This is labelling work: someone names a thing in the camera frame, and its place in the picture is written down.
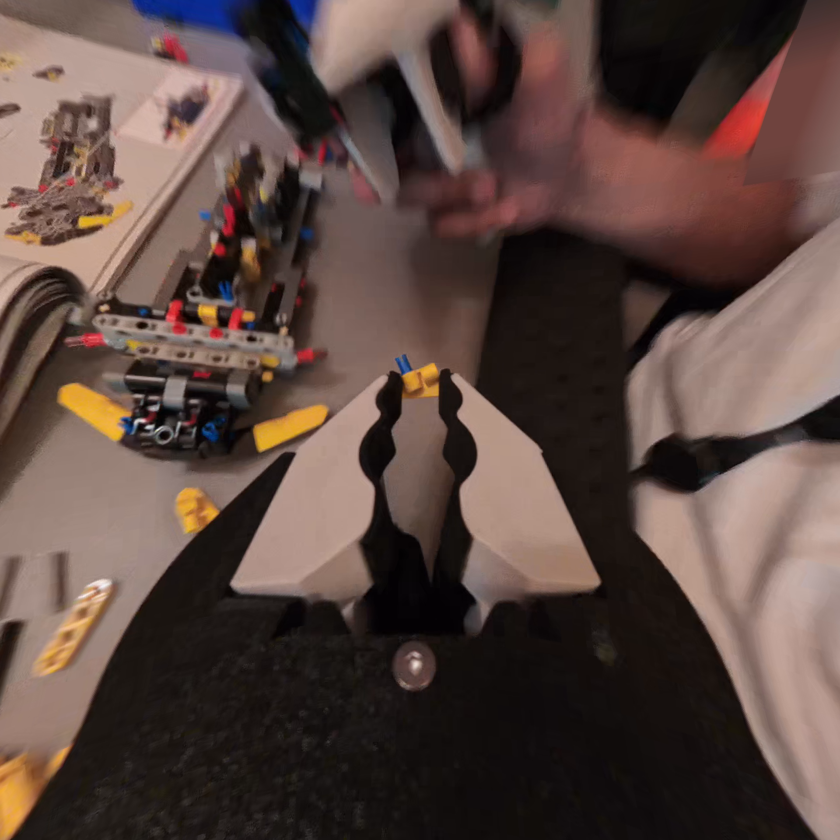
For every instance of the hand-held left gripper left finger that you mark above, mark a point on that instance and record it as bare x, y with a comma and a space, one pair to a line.
308, 525

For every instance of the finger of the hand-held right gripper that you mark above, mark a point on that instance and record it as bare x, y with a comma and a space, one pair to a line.
374, 131
374, 33

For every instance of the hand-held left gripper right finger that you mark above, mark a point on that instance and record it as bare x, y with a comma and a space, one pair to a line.
525, 525

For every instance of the yellow lego connector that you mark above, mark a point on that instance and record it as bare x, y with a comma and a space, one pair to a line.
420, 382

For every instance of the blue lego pin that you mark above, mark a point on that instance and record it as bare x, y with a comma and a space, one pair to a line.
402, 364

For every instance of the yellow lego elbow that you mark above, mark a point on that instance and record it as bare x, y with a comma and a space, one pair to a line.
195, 510

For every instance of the person's right forearm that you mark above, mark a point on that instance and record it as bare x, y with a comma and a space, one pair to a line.
669, 210

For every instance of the red lego pins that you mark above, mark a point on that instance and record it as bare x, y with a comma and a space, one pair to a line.
172, 47

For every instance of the partly built lego car chassis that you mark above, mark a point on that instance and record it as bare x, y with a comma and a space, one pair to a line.
216, 295

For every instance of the grey lego axle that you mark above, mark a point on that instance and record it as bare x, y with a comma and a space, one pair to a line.
8, 587
59, 581

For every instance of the yellow lego beam with holes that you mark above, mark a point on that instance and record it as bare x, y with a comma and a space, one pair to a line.
72, 630

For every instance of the lego instruction booklet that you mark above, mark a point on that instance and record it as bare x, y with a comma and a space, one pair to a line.
98, 98

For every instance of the short black lego axle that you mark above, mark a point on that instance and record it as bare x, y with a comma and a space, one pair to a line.
10, 656

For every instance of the pile of yellow lego pieces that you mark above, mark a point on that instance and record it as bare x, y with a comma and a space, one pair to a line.
19, 794

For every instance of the blue plastic bin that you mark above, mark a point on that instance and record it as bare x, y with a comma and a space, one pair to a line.
197, 13

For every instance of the orange traffic cone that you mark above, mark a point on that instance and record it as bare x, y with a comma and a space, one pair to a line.
728, 124

